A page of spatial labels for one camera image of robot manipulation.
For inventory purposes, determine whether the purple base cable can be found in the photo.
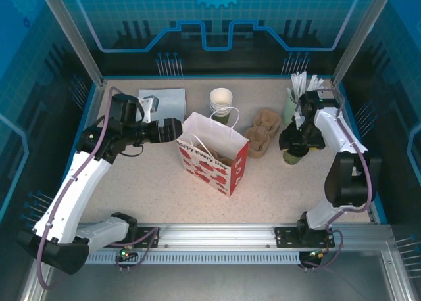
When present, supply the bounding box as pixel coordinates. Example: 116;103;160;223
301;230;345;273
114;227;162;273

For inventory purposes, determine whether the white paper napkin stack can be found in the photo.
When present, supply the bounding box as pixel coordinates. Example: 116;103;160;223
137;88;187;122

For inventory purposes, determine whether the stack of green paper cups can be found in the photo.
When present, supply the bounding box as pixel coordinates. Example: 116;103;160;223
209;87;233;124

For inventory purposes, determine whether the slotted aluminium cable duct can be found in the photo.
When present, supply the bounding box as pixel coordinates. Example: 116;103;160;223
51;250;305;266

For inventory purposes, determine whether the green paper coffee cup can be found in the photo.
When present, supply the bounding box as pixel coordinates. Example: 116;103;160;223
283;151;305;166

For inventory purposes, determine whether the aluminium right frame post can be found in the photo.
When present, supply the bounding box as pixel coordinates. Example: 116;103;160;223
330;0;398;89

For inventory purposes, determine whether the aluminium front rail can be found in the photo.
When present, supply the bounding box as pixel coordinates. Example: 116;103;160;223
39;222;395;250

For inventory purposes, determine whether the grey metal shelf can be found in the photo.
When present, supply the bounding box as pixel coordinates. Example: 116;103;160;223
19;248;415;301

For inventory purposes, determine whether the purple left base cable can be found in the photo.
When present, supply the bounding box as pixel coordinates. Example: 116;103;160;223
114;227;162;273

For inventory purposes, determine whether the aluminium left frame post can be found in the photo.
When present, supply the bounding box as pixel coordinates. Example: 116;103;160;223
35;0;109;89

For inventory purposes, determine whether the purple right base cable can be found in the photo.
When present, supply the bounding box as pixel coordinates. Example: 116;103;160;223
301;230;345;273

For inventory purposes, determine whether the blue table rim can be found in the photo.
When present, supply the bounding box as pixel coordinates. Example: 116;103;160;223
64;73;389;226

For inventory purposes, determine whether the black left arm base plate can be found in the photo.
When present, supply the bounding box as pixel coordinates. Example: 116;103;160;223
99;226;161;249

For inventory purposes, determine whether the aluminium frame post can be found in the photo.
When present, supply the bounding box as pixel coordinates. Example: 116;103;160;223
330;0;398;89
35;0;109;89

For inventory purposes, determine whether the stack of pulp cup carriers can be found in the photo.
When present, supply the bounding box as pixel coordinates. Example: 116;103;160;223
243;108;282;160

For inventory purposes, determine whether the red white paper gift bag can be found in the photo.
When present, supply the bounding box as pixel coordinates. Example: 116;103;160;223
176;106;250;198

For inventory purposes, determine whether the brown pulp cup carrier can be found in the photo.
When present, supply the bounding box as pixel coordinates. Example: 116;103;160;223
196;145;235;166

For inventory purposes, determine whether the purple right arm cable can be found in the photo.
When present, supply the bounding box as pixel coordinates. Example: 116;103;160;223
295;87;375;229

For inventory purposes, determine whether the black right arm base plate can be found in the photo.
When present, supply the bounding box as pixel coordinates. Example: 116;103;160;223
274;227;336;249

